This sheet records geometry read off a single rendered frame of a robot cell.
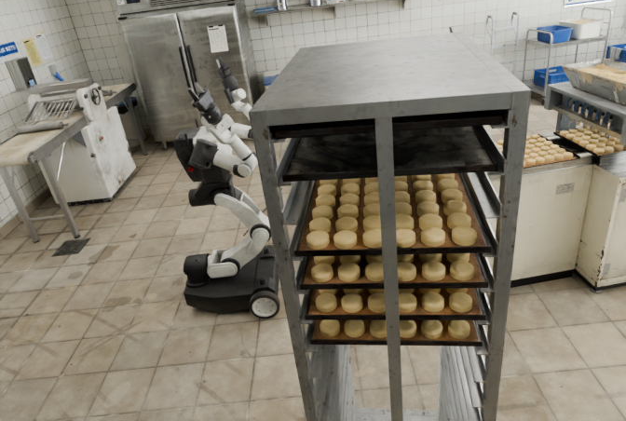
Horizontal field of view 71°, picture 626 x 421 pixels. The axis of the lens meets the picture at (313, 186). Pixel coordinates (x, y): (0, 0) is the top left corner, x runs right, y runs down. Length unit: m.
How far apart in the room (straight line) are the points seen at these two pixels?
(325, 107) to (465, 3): 6.16
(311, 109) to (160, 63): 5.22
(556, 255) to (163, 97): 4.75
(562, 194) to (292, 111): 2.36
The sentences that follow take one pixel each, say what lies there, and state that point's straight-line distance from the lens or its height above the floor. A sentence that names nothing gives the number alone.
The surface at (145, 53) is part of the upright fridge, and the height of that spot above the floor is 1.32.
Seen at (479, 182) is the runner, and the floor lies 1.58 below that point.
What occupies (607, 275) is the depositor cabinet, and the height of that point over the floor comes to 0.16.
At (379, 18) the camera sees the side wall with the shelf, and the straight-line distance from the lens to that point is 6.62.
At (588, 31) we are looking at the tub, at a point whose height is 0.89.
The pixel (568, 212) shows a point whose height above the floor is 0.54.
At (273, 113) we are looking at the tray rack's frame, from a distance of 0.80.
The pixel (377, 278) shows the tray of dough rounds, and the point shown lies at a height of 1.41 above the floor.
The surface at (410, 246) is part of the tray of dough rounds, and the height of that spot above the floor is 1.49.
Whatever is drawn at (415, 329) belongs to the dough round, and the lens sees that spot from 1.14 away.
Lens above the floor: 2.04
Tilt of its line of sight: 26 degrees down
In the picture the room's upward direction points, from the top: 7 degrees counter-clockwise
